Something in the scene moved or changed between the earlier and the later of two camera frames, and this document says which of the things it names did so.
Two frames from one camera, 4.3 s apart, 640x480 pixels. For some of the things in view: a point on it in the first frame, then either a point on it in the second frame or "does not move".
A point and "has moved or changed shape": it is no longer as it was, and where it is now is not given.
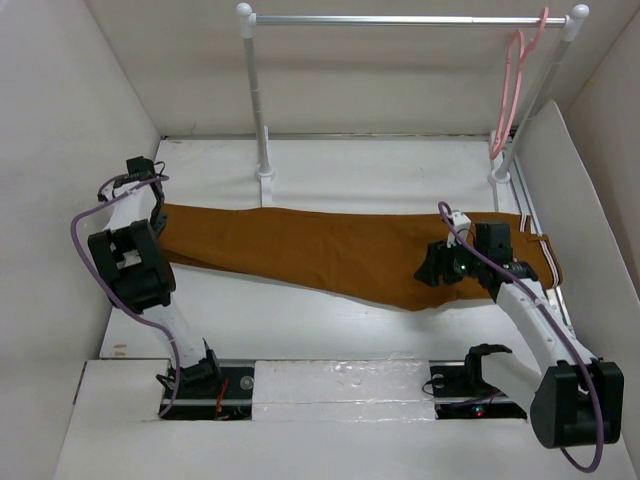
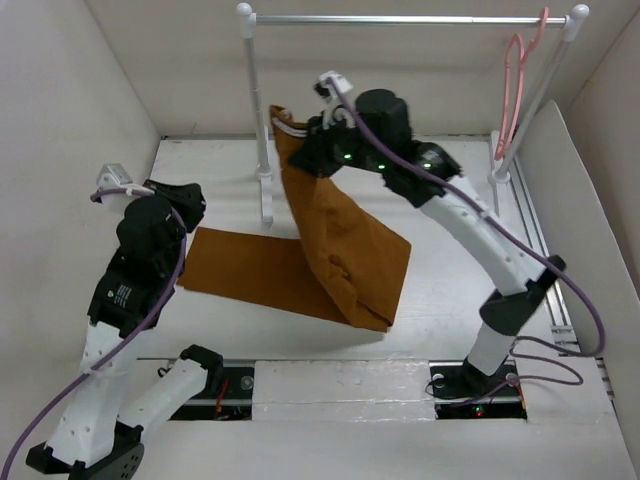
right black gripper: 437,262 → 311,154
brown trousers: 372,254 has moved or changed shape
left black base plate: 232,401 does not move
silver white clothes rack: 249,23 does not move
